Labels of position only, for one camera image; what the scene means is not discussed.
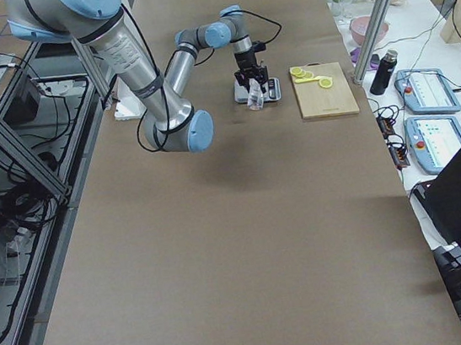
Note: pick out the lemon slice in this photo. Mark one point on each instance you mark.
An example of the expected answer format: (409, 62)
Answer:
(303, 73)
(325, 83)
(295, 71)
(308, 75)

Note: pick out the lower blue teach pendant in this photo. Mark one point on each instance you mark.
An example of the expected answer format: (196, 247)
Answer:
(433, 140)

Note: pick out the pink bowl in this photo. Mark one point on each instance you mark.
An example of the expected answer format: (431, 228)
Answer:
(359, 26)

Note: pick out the bamboo cutting board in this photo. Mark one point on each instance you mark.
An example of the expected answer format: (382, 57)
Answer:
(319, 103)

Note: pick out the black water bottle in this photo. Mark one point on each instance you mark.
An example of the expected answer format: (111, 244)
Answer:
(383, 74)

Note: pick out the aluminium frame post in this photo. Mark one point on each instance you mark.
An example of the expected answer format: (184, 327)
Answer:
(378, 14)

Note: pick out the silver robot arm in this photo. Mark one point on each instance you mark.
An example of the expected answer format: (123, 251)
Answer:
(171, 122)

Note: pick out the upper blue teach pendant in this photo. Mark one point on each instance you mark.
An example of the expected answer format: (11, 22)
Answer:
(426, 91)

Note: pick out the blue teach pendant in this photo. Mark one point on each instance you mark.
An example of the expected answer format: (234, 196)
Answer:
(426, 91)
(433, 140)

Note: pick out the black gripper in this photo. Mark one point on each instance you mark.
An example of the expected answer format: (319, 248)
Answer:
(244, 61)

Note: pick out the purple cloth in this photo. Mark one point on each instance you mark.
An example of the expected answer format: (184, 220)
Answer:
(355, 55)

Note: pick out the yellow plastic knife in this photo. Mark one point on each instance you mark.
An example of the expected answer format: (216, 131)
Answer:
(306, 80)

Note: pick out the clear glass sauce bottle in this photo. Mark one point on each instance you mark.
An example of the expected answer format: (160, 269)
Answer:
(254, 100)

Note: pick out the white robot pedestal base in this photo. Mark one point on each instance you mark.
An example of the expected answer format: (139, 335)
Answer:
(128, 106)

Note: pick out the silver digital kitchen scale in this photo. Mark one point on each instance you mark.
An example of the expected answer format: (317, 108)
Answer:
(272, 93)

